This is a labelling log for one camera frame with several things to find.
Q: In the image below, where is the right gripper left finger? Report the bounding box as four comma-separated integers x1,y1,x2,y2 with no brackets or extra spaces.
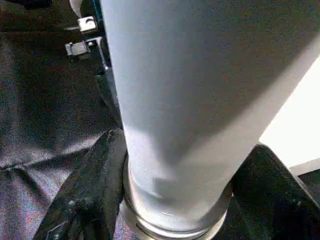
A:
32,128,129,240

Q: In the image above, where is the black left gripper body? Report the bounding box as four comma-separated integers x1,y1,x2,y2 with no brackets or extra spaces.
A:
64,0,113,77

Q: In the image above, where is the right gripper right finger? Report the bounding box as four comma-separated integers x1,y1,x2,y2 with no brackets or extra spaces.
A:
226,144,320,240

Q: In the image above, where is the white plastic table top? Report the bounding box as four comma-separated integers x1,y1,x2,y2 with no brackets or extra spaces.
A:
257,55,320,177

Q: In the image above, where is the white plastic table leg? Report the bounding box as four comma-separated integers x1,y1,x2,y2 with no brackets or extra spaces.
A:
99,0,320,240

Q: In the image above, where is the black work mat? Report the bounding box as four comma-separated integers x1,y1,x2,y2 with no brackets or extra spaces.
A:
0,0,320,240

